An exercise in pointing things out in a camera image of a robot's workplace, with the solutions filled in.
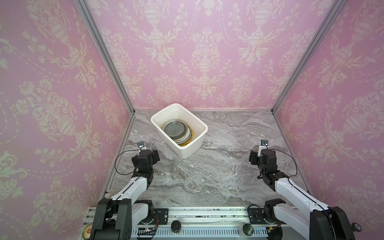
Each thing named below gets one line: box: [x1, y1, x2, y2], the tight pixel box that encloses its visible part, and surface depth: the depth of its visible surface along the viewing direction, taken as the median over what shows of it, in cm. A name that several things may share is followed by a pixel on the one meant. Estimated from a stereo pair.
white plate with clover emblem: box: [172, 126, 192, 145], surface depth 99 cm
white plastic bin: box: [150, 103, 208, 159], surface depth 100 cm
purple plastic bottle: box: [352, 222, 363, 232], surface depth 55 cm
